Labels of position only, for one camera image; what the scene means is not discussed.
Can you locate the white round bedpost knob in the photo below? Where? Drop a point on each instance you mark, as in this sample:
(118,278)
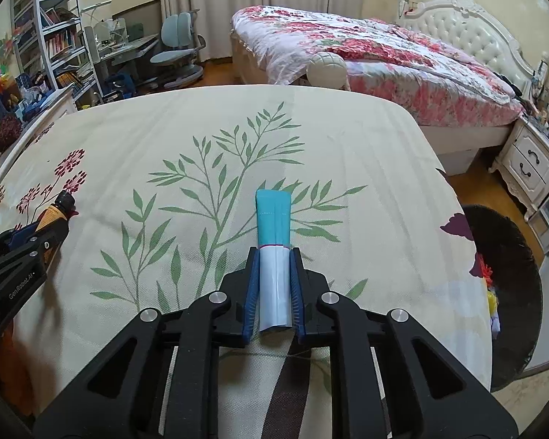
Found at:
(327,70)

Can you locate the white nightstand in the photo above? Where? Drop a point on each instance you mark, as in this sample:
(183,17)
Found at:
(523,164)

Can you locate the blue grey desk chair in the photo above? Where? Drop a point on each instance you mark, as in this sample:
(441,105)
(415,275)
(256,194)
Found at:
(183,45)

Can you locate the floral patterned tablecloth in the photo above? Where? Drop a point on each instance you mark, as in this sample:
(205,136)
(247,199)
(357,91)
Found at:
(137,330)

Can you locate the black lined trash bin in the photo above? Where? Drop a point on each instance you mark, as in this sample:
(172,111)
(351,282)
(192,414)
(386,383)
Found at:
(518,287)

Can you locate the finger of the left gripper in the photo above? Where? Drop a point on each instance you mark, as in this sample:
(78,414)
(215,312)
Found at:
(22,243)

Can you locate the red foam net bundle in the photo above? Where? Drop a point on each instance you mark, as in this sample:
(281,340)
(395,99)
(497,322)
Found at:
(481,270)

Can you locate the white bookshelf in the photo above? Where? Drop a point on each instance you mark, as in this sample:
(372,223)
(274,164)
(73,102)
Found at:
(51,47)

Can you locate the white tufted headboard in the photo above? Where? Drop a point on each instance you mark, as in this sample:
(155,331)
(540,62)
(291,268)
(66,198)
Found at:
(469,27)

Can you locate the yellow foam net bundle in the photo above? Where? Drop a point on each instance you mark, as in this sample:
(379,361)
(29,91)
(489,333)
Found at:
(492,301)

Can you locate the teal white packet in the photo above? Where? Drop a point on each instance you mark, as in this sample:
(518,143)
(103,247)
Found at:
(273,220)

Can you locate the amber bottle black cap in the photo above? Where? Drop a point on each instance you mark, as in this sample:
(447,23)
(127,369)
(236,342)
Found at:
(57,217)

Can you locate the bed with floral quilt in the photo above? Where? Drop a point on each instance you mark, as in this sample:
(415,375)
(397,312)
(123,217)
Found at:
(461,105)

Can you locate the lavender crumpled cloth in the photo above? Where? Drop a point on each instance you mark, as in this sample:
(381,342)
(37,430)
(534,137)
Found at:
(495,325)

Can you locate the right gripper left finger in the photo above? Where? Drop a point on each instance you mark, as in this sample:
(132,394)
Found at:
(251,294)

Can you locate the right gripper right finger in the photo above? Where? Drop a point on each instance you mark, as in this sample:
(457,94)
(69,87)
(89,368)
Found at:
(297,275)

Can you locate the study desk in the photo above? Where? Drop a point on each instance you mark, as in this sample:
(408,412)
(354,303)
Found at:
(119,44)

